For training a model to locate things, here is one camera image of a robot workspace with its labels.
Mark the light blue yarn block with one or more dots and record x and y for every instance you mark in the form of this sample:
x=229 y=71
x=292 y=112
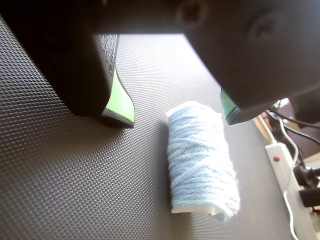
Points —
x=200 y=160

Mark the black textured mat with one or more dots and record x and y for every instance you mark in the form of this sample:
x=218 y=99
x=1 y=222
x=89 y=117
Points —
x=62 y=175

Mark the white power strip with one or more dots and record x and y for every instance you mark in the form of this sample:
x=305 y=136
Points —
x=278 y=153

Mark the black power plug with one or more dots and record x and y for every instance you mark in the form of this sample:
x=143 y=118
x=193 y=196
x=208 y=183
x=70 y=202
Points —
x=308 y=175

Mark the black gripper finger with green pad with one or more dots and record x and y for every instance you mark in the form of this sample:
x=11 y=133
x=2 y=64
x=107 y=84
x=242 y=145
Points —
x=75 y=75
x=250 y=70

